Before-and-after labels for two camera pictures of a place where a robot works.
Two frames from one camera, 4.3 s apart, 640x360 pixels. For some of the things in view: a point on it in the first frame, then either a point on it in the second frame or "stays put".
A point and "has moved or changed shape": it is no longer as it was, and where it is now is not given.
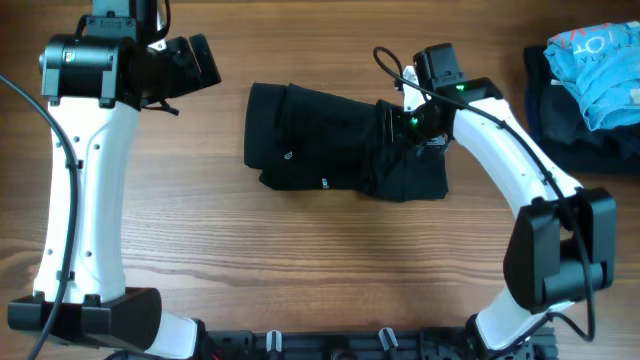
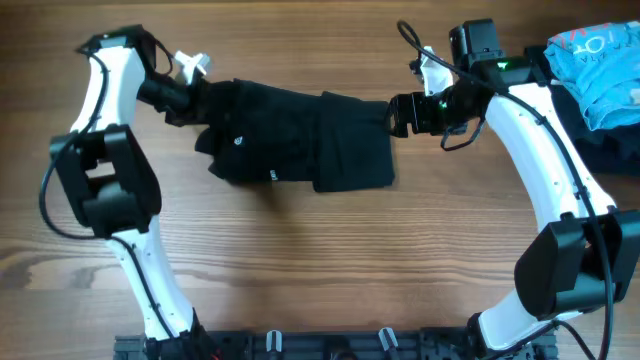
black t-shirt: (306, 138) has moved or changed shape
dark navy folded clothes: (557, 112) stays put
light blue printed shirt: (600, 67) stays put
